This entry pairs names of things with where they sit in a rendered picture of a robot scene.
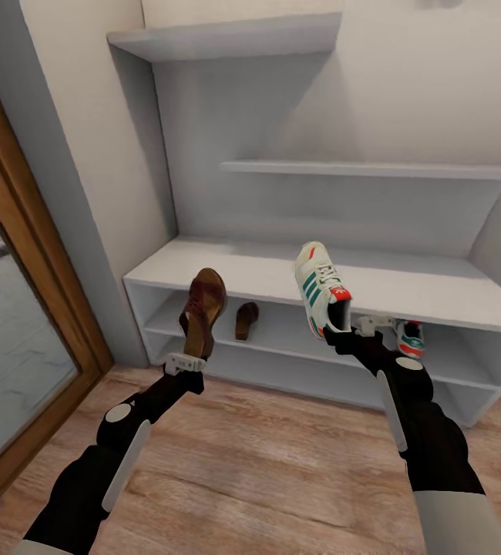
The gym shoe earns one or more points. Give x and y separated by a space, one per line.
410 341
327 301

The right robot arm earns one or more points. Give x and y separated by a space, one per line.
454 511

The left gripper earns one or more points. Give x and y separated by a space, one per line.
176 386

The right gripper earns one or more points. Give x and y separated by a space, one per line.
348 343

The sandal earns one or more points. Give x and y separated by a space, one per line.
246 315
208 298

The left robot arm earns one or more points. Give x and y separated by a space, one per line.
87 490

